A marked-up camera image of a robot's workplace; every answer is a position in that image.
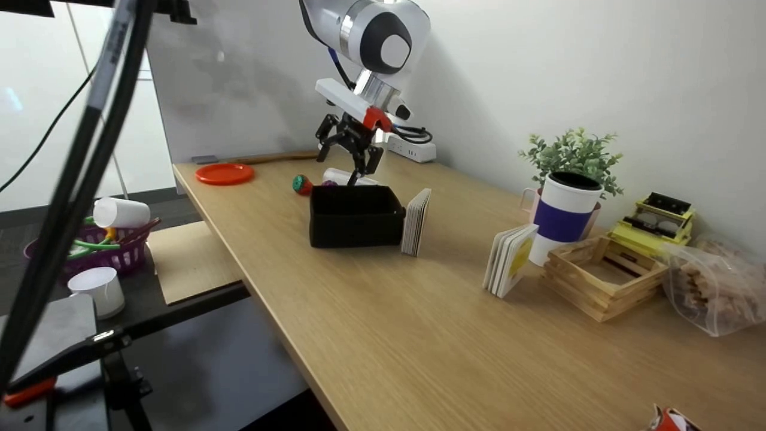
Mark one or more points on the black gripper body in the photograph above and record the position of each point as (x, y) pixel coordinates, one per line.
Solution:
(359, 135)

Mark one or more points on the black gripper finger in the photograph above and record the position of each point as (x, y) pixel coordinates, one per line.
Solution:
(327, 135)
(366, 159)

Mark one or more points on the red toy strawberry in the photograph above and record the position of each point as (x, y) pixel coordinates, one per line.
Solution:
(303, 185)

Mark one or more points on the black rectangular box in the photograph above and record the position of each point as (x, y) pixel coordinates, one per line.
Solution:
(349, 229)

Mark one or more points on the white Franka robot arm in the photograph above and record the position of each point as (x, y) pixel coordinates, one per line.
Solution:
(366, 33)

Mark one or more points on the white power strip box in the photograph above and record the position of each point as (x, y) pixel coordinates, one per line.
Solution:
(419, 152)

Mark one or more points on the orange plastic plate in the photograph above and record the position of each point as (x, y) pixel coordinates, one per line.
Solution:
(226, 174)

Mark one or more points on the white yellow emoji card stack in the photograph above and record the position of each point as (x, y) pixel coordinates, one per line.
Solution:
(510, 264)

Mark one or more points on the brown cardboard sheet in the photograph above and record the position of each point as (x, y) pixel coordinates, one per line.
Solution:
(193, 264)

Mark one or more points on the black overhead bar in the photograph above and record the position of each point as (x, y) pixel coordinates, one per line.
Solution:
(171, 7)

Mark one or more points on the white cup blue sleeve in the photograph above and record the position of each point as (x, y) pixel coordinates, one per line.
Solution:
(562, 217)

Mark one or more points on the green plant pink pot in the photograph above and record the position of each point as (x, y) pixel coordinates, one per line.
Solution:
(571, 152)

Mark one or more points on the white paper cup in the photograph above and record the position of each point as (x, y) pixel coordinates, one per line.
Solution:
(120, 212)

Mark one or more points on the purple plastic basket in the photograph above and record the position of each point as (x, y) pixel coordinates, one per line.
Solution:
(111, 260)

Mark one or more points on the small wooden crate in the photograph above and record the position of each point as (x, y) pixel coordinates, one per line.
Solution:
(605, 295)

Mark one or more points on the white lidded cup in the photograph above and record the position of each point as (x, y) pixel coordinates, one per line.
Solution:
(97, 290)

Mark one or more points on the grey flat sheet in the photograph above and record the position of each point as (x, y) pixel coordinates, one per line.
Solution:
(61, 337)

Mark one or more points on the clear plastic snack bag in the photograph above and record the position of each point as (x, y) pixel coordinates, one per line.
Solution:
(714, 290)

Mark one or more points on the red candy wrapper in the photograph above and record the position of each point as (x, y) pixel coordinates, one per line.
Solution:
(670, 419)

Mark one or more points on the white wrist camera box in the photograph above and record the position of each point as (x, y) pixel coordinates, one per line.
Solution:
(339, 92)

